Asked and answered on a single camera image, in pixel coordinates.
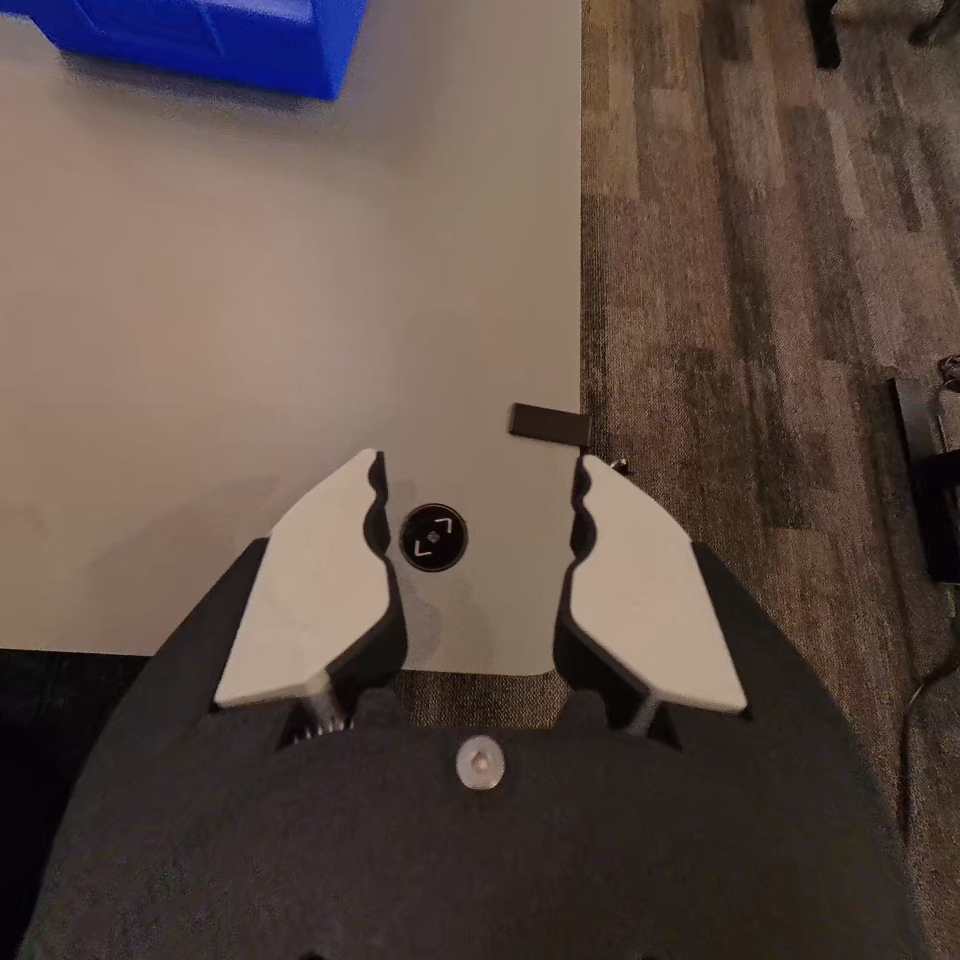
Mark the round black desk controller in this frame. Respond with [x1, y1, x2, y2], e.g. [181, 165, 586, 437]
[399, 504, 468, 575]

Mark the grey desk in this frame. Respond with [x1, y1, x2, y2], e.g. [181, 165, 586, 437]
[0, 0, 585, 676]

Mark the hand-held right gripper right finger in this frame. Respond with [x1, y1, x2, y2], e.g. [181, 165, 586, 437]
[552, 453, 750, 738]

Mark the black floor stand foot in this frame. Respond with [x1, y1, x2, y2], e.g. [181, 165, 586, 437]
[892, 375, 960, 586]

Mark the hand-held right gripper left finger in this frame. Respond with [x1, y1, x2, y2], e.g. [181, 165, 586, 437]
[212, 448, 410, 740]

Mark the blue plastic bin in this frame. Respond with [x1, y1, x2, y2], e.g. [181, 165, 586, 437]
[13, 0, 372, 102]

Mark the black floor cable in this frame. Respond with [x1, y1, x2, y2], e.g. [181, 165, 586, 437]
[896, 645, 960, 826]

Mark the black desk clip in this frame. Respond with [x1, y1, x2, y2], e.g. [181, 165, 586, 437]
[508, 403, 591, 450]

